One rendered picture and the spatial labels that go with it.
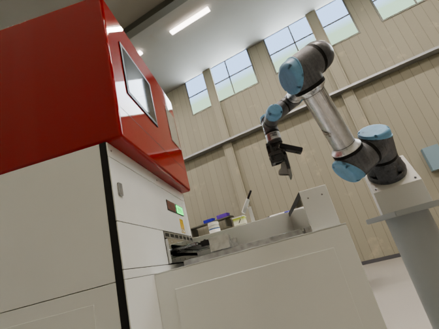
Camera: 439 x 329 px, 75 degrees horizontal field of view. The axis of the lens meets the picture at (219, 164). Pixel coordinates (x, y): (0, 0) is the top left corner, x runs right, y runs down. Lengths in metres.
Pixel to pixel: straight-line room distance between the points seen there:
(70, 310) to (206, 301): 0.37
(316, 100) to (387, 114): 7.29
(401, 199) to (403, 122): 7.01
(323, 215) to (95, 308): 0.72
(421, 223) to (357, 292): 0.47
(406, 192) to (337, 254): 0.49
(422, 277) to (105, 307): 1.09
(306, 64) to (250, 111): 7.98
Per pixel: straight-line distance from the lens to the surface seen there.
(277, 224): 1.56
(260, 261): 0.95
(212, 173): 8.99
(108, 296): 0.86
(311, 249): 0.95
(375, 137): 1.25
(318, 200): 1.03
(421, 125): 8.33
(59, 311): 0.93
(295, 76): 1.05
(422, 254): 1.34
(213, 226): 1.85
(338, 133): 1.15
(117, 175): 0.93
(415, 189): 1.36
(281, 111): 1.42
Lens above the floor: 0.79
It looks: 19 degrees up
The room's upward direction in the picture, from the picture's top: 15 degrees counter-clockwise
